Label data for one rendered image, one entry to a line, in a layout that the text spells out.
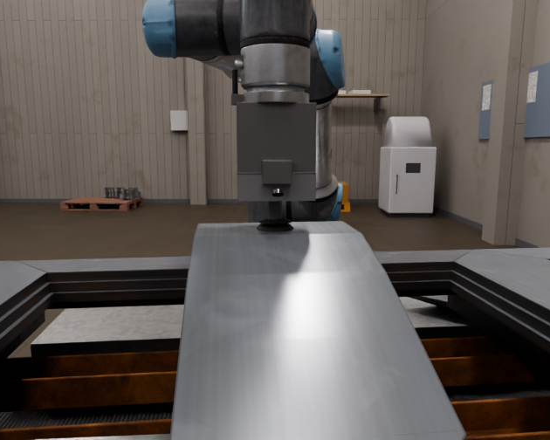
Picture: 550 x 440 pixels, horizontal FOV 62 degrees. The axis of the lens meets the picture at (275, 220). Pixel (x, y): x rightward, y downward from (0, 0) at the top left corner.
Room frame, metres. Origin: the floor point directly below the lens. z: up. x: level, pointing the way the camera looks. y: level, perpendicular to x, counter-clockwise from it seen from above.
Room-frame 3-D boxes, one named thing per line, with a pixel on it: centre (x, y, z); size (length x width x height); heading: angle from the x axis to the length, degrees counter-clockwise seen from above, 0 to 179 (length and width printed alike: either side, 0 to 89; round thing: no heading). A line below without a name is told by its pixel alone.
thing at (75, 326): (1.02, -0.15, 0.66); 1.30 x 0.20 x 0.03; 96
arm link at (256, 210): (1.27, 0.01, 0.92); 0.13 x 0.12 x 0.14; 82
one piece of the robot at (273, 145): (0.50, 0.00, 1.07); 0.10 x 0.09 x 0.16; 3
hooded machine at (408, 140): (7.13, -2.06, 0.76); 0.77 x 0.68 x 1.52; 179
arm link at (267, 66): (0.51, 0.00, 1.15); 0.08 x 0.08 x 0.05
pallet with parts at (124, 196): (7.92, 3.02, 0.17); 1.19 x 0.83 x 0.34; 89
